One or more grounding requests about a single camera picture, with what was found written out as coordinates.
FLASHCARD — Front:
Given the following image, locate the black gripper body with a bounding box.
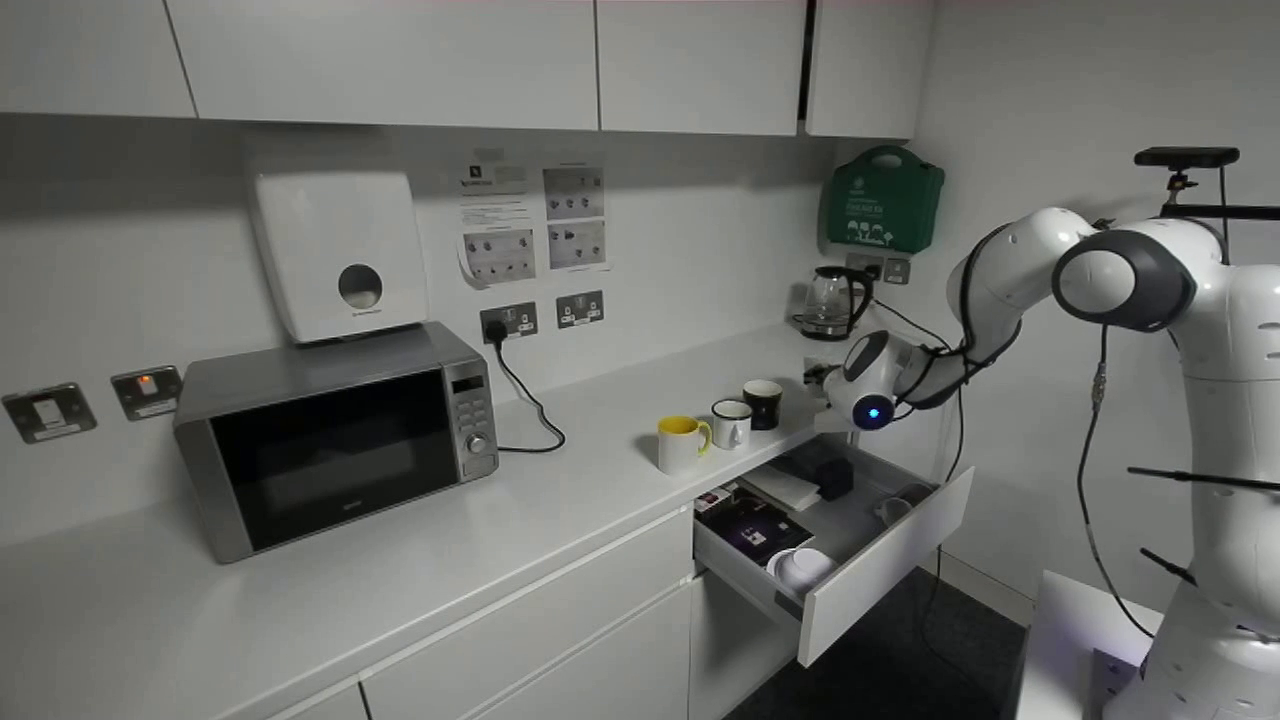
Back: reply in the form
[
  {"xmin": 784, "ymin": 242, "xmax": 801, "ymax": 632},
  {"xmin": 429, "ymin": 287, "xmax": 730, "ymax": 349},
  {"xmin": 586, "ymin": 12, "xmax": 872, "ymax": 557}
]
[{"xmin": 801, "ymin": 354, "xmax": 855, "ymax": 404}]

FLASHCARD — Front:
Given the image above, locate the plain white mug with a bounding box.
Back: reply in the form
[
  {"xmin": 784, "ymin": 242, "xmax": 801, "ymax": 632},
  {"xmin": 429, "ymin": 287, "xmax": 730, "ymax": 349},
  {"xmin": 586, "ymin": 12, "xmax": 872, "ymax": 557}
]
[{"xmin": 793, "ymin": 381, "xmax": 848, "ymax": 432}]

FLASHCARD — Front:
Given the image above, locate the white enamel mug dark rim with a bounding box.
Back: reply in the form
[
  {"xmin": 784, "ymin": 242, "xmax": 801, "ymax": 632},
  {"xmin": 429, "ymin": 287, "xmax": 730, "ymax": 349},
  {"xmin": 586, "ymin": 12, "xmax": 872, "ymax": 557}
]
[{"xmin": 702, "ymin": 395, "xmax": 757, "ymax": 455}]

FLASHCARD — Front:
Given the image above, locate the white mug yellow inside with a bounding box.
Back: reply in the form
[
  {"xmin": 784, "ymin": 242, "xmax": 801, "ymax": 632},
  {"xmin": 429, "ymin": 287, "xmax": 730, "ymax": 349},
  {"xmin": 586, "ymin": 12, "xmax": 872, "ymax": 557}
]
[{"xmin": 648, "ymin": 410, "xmax": 715, "ymax": 481}]

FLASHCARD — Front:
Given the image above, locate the white robot base platform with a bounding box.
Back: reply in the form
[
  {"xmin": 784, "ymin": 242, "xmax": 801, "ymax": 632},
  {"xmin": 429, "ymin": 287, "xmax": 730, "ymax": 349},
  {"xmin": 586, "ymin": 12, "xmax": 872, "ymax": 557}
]
[{"xmin": 1014, "ymin": 566, "xmax": 1167, "ymax": 720}]

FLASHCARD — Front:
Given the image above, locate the white open drawer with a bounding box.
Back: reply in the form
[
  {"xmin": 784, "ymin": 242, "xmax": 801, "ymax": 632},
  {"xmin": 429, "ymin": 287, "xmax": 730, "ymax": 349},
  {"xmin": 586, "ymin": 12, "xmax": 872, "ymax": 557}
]
[{"xmin": 689, "ymin": 427, "xmax": 981, "ymax": 673}]

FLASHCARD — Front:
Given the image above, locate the glass kettle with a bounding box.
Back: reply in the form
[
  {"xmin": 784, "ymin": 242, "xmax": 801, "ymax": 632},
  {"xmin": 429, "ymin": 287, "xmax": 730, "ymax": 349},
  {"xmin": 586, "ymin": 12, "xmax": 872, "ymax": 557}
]
[{"xmin": 793, "ymin": 260, "xmax": 878, "ymax": 342}]

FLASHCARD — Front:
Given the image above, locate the dark translucent bag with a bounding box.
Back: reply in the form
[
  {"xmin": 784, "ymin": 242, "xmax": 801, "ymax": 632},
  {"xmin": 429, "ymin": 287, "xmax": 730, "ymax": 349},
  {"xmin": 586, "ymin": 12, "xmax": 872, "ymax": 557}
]
[{"xmin": 809, "ymin": 453, "xmax": 860, "ymax": 505}]

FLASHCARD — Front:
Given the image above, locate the white folded napkin stack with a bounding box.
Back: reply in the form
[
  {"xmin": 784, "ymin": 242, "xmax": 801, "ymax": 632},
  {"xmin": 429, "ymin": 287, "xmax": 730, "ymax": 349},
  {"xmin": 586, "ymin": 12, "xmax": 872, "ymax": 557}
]
[{"xmin": 747, "ymin": 464, "xmax": 822, "ymax": 518}]

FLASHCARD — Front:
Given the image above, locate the dark printed box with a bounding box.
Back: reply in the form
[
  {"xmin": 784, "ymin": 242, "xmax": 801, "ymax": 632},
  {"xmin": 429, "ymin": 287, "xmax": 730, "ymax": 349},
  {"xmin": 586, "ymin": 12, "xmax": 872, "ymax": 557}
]
[{"xmin": 691, "ymin": 481, "xmax": 816, "ymax": 560}]

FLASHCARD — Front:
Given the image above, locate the green first aid bag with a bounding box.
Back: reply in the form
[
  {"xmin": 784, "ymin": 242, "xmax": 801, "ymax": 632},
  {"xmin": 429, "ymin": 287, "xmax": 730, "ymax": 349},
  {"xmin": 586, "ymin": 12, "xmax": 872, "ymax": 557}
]
[{"xmin": 816, "ymin": 138, "xmax": 946, "ymax": 260}]

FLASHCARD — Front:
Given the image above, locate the white bowl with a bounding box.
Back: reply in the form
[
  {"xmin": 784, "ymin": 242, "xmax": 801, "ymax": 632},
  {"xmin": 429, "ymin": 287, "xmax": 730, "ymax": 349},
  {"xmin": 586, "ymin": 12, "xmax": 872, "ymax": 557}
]
[{"xmin": 762, "ymin": 540, "xmax": 836, "ymax": 599}]

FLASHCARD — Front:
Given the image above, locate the white base cabinet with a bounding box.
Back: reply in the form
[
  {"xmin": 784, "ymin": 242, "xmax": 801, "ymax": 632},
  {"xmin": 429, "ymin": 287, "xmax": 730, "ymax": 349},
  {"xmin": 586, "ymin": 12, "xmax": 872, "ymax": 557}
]
[{"xmin": 254, "ymin": 334, "xmax": 985, "ymax": 720}]

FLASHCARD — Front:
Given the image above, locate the silver microwave oven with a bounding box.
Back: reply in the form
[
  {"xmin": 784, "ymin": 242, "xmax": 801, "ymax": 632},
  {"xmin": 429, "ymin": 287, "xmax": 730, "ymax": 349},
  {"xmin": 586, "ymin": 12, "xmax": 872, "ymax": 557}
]
[{"xmin": 166, "ymin": 316, "xmax": 504, "ymax": 566}]

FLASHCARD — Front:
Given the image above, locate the white paper towel dispenser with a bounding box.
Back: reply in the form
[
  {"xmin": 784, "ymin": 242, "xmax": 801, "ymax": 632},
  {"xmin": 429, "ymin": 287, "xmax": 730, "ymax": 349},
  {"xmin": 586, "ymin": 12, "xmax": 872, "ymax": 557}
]
[{"xmin": 246, "ymin": 165, "xmax": 430, "ymax": 349}]

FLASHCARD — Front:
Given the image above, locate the dark double wall socket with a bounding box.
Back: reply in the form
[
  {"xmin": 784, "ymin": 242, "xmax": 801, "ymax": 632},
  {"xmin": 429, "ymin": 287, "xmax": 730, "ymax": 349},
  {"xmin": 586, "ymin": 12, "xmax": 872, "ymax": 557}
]
[
  {"xmin": 551, "ymin": 284, "xmax": 609, "ymax": 333},
  {"xmin": 477, "ymin": 297, "xmax": 542, "ymax": 349}
]

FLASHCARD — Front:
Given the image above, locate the white fused switch plate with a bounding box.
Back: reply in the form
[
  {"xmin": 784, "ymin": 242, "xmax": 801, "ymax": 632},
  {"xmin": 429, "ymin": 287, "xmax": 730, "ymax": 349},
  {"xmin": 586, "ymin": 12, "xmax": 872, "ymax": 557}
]
[
  {"xmin": 542, "ymin": 214, "xmax": 612, "ymax": 273},
  {"xmin": 461, "ymin": 224, "xmax": 539, "ymax": 292}
]

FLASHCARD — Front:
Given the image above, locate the black microwave power cable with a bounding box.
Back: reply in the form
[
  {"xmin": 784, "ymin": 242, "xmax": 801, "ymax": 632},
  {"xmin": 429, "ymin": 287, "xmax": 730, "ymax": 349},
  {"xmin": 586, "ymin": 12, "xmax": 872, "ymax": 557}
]
[{"xmin": 480, "ymin": 316, "xmax": 570, "ymax": 458}]

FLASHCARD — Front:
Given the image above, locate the small white wall notice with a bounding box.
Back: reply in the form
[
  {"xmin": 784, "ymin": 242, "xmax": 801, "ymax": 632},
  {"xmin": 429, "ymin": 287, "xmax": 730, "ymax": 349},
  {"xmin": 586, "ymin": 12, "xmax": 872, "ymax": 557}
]
[{"xmin": 457, "ymin": 155, "xmax": 537, "ymax": 199}]

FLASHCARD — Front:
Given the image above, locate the black stereo camera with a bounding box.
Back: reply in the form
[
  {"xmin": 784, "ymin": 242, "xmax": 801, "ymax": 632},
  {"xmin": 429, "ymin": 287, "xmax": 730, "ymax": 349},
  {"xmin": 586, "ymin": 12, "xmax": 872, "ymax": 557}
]
[{"xmin": 1132, "ymin": 138, "xmax": 1242, "ymax": 176}]

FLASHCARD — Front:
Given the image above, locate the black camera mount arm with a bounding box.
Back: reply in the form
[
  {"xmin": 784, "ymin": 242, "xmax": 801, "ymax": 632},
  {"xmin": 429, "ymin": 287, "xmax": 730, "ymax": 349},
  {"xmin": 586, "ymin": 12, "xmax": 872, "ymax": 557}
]
[{"xmin": 1153, "ymin": 165, "xmax": 1280, "ymax": 228}]

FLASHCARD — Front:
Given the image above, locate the white wall cabinet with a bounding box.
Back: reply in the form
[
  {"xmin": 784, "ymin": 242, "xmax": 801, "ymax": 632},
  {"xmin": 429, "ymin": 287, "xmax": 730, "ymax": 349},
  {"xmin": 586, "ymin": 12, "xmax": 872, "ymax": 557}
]
[{"xmin": 0, "ymin": 0, "xmax": 938, "ymax": 144}]

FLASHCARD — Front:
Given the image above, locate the steel wall switch plate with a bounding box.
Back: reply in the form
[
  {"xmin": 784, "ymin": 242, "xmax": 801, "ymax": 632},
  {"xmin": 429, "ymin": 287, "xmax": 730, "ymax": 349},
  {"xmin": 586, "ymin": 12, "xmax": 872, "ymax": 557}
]
[
  {"xmin": 0, "ymin": 374, "xmax": 102, "ymax": 446},
  {"xmin": 109, "ymin": 360, "xmax": 186, "ymax": 422}
]

